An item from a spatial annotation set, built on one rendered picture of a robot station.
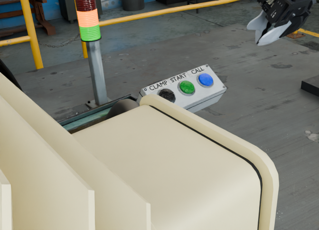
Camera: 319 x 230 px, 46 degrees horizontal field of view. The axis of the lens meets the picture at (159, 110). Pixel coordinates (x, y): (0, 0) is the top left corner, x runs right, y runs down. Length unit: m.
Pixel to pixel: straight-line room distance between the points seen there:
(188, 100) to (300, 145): 0.44
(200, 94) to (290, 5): 0.23
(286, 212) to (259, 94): 0.55
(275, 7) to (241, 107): 0.59
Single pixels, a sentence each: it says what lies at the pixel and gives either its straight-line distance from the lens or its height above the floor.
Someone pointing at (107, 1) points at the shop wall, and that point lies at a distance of 6.13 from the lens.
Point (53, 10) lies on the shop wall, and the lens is 5.90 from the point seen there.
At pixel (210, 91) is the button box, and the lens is 0.74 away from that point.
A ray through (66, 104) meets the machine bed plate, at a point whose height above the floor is 0.80.
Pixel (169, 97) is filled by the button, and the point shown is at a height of 1.07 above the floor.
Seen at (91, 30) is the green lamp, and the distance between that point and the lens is 1.16.
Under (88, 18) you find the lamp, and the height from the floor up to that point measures 1.10.
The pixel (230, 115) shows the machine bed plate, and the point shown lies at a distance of 1.17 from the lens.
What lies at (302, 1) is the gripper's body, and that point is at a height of 1.23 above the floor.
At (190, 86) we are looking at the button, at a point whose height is 1.07.
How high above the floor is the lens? 1.38
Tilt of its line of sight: 29 degrees down
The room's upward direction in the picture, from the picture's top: 4 degrees counter-clockwise
